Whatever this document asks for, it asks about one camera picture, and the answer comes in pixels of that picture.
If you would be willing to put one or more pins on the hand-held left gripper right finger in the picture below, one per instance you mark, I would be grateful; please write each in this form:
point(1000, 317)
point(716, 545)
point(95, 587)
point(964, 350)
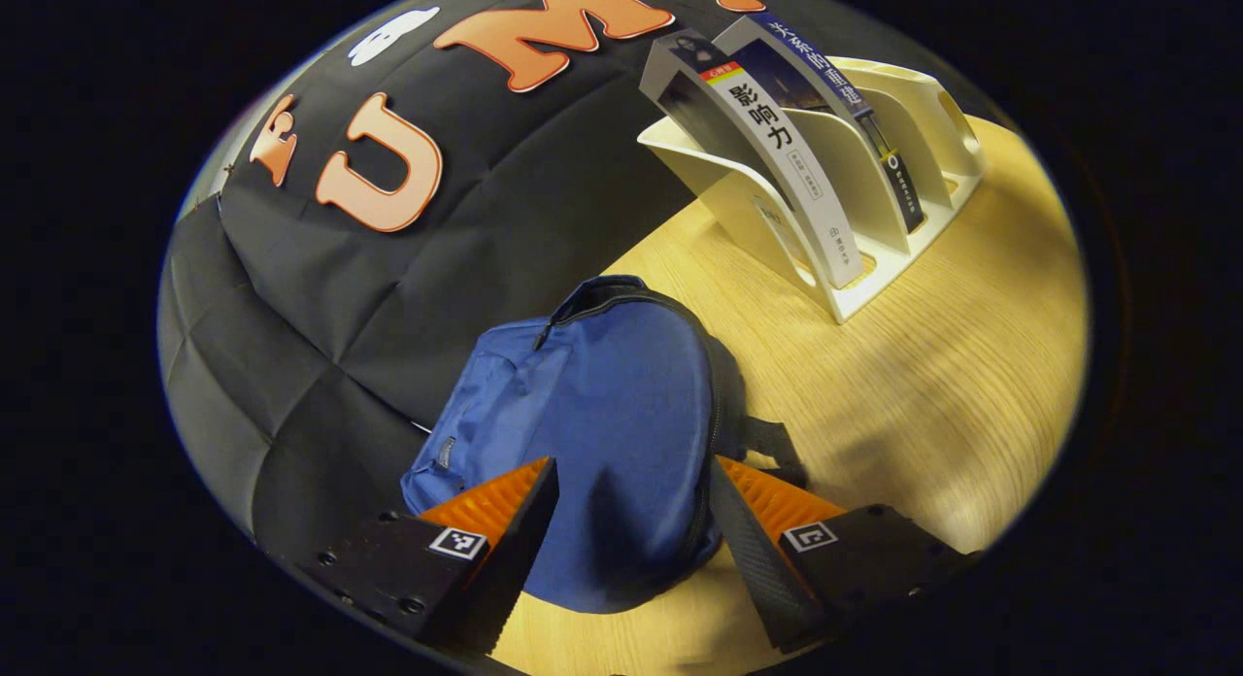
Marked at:
point(753, 559)

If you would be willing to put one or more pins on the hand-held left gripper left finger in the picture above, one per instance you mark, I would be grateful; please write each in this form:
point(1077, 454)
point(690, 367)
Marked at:
point(515, 550)

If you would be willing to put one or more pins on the blue schoolbag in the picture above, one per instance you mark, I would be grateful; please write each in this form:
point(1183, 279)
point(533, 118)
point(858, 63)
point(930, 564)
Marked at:
point(602, 414)

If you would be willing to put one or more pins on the white plastic bookshelf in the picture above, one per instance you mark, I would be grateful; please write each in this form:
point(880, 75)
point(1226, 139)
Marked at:
point(855, 190)

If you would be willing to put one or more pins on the grey portrait cover book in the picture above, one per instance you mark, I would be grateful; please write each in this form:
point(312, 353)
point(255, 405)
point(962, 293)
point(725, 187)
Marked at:
point(777, 142)

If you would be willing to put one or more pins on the dark blue cover book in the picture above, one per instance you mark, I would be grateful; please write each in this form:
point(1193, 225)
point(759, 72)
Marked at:
point(806, 64)

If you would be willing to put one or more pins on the black backdrop cloth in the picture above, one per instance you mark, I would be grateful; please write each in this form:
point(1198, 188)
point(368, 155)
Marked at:
point(505, 200)

